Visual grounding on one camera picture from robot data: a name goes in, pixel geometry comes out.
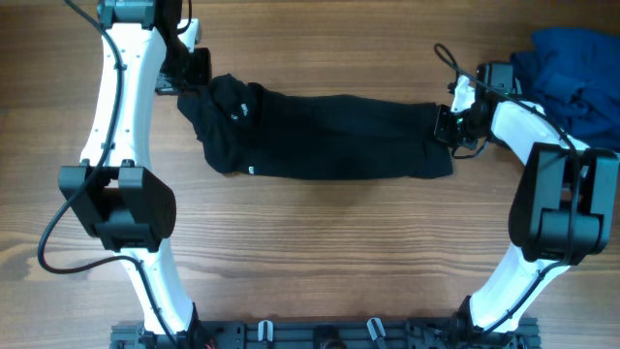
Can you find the black t-shirt with white logo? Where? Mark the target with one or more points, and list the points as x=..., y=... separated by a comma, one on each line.
x=245, y=128

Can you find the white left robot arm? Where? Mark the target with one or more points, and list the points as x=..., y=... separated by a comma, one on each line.
x=150, y=48

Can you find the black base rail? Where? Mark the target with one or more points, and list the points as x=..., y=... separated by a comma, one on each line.
x=415, y=333

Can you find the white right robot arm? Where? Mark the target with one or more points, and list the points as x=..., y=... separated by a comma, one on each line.
x=563, y=204

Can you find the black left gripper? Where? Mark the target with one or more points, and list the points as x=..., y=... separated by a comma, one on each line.
x=202, y=74

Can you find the blue clothes pile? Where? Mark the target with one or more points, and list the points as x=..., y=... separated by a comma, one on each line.
x=573, y=74

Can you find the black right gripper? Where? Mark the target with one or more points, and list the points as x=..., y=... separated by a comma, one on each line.
x=440, y=128

